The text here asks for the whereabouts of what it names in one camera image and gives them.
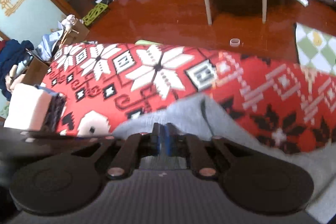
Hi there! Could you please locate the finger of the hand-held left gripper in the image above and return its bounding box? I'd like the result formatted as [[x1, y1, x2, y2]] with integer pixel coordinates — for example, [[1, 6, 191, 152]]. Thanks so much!
[[14, 128, 79, 144]]

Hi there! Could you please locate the green checkered rug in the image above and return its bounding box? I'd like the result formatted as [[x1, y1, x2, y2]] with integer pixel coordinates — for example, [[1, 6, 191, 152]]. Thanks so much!
[[295, 22, 336, 75]]

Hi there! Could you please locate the folded white cloth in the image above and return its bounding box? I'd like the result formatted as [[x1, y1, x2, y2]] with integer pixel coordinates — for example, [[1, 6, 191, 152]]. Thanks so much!
[[4, 83, 53, 132]]

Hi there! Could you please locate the folded dark cloth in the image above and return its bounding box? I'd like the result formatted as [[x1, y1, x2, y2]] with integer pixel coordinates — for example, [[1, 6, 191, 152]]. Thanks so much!
[[42, 93, 67, 136]]

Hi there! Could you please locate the grey t-shirt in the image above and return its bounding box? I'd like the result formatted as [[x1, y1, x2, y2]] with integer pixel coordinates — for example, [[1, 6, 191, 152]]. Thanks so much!
[[112, 94, 336, 224]]

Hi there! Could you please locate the cardboard box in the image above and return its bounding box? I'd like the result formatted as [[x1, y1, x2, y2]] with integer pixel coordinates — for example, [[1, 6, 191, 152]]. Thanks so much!
[[34, 14, 90, 62]]

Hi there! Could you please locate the blue clothes pile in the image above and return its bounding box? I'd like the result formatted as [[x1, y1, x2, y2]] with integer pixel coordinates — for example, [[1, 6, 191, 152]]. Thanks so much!
[[0, 39, 35, 102]]

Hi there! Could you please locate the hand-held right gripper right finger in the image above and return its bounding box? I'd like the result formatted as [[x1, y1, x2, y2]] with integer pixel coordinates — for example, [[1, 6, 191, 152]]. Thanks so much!
[[164, 123, 252, 179]]

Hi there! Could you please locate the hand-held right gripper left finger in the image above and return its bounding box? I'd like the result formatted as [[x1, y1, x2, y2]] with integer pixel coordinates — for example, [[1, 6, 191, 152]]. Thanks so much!
[[71, 123, 161, 180]]

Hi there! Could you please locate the red patterned blanket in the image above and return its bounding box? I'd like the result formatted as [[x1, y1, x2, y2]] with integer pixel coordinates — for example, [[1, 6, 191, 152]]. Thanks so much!
[[41, 42, 336, 155]]

